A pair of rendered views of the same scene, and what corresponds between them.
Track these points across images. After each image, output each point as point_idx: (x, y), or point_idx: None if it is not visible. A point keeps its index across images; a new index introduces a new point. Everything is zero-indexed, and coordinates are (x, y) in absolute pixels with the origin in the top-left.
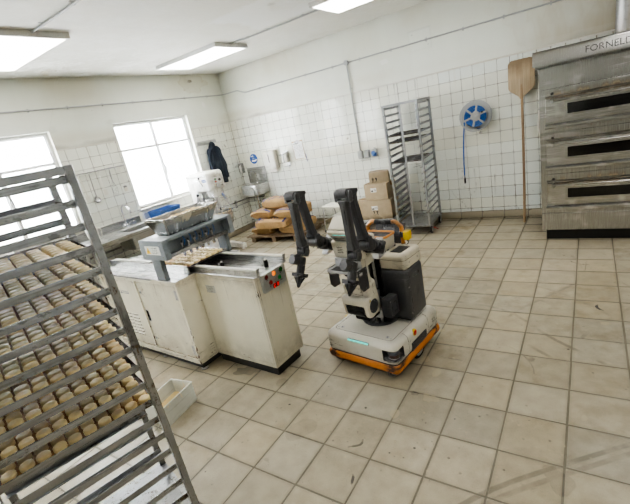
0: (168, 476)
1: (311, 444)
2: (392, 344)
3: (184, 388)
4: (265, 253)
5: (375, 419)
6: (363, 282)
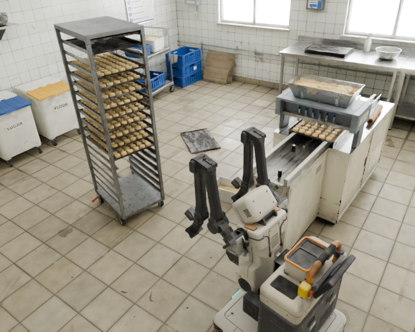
0: (151, 201)
1: (163, 271)
2: (218, 315)
3: (229, 191)
4: (300, 168)
5: (170, 313)
6: (230, 253)
